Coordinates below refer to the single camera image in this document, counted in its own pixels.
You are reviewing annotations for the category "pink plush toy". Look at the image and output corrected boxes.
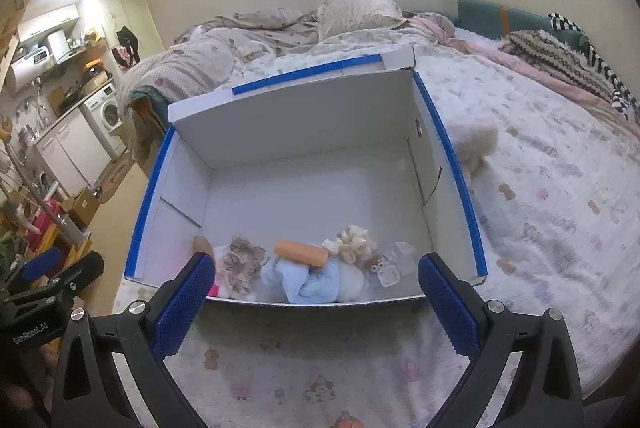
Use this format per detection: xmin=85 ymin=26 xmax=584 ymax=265
xmin=208 ymin=284 xmax=219 ymax=297

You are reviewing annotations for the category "beige translucent soft piece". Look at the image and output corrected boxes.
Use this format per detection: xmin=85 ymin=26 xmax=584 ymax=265
xmin=192 ymin=235 xmax=215 ymax=262

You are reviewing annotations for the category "cream white scrunchie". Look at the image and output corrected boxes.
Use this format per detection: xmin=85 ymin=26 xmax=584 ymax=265
xmin=322 ymin=224 xmax=378 ymax=264

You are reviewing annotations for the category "orange foam piece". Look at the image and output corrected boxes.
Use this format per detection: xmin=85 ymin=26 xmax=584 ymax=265
xmin=273 ymin=240 xmax=329 ymax=268

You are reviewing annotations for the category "left hand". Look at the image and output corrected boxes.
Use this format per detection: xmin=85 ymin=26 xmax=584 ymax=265
xmin=1 ymin=344 xmax=58 ymax=427

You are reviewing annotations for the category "cardboard box on floor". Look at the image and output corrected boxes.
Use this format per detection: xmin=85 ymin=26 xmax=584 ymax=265
xmin=62 ymin=188 xmax=99 ymax=230

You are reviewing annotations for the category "beige brown scrunchie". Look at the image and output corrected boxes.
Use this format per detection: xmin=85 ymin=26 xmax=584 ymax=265
xmin=218 ymin=235 xmax=266 ymax=300

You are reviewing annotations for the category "white kitchen cabinet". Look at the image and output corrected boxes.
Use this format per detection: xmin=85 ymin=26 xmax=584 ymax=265
xmin=34 ymin=108 xmax=111 ymax=195

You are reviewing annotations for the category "light blue fluffy plush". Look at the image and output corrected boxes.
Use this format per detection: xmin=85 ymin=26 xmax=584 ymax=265
xmin=260 ymin=257 xmax=366 ymax=306

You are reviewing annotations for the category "white washing machine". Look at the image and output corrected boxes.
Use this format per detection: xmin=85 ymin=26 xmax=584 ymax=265
xmin=80 ymin=82 xmax=126 ymax=160

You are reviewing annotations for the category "white patterned bed blanket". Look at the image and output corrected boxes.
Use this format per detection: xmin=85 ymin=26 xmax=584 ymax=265
xmin=168 ymin=30 xmax=639 ymax=427

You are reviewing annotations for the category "beige fluffy plush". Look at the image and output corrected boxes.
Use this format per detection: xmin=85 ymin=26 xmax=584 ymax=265
xmin=448 ymin=120 xmax=498 ymax=183

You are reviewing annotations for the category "white water heater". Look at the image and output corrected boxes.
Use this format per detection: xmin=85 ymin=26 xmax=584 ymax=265
xmin=6 ymin=47 xmax=53 ymax=96

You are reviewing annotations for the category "white blue cardboard box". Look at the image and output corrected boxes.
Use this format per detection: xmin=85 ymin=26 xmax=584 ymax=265
xmin=124 ymin=46 xmax=487 ymax=304

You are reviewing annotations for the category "black white striped blanket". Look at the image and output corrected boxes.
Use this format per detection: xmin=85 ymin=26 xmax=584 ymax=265
xmin=500 ymin=12 xmax=639 ymax=125

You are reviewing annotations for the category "teal headboard cushion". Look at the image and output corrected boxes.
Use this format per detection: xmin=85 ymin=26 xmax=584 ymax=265
xmin=457 ymin=0 xmax=586 ymax=51

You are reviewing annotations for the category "beige pillow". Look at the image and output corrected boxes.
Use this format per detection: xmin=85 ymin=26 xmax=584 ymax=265
xmin=317 ymin=0 xmax=406 ymax=40

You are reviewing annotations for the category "clear bag with keychain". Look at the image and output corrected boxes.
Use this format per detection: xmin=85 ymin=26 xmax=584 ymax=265
xmin=363 ymin=242 xmax=416 ymax=288

